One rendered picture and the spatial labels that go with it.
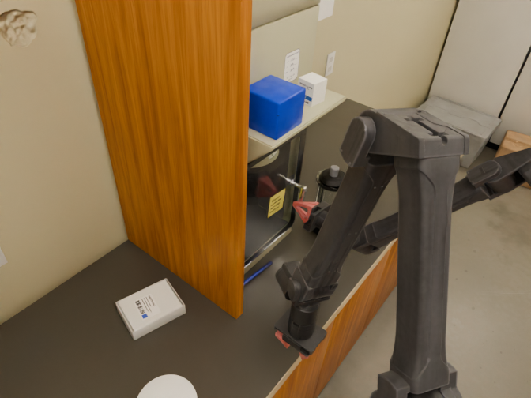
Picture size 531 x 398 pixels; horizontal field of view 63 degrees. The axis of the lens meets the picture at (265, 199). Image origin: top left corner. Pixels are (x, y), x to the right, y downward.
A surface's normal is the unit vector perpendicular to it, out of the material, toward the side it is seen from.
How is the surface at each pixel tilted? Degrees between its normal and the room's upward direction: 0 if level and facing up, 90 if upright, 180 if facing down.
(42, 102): 90
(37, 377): 0
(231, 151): 90
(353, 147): 84
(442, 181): 61
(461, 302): 0
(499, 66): 90
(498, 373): 0
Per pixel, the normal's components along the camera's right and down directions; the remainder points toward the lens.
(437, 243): 0.37, 0.16
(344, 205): -0.91, 0.15
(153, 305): 0.05, -0.76
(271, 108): -0.62, 0.49
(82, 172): 0.78, 0.44
